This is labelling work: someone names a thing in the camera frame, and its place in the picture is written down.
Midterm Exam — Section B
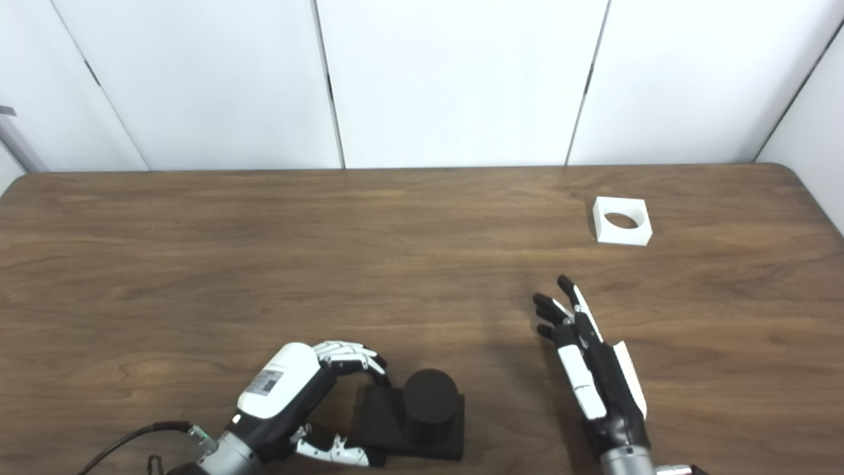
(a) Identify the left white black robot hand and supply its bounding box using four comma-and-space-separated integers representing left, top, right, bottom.
231, 340, 390, 468

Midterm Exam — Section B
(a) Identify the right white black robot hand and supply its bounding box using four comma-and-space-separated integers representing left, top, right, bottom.
533, 274, 650, 457

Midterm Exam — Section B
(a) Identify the black cylinder peg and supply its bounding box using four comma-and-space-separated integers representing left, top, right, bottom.
353, 368, 466, 461

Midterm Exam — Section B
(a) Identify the white square piece with hole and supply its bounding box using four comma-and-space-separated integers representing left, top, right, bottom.
592, 196, 653, 247

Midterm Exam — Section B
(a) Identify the left thick black wrist cable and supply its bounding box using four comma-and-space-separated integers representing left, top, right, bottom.
76, 421, 198, 475

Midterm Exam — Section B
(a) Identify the gray wall corner post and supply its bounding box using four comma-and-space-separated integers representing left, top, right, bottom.
0, 106, 48, 174

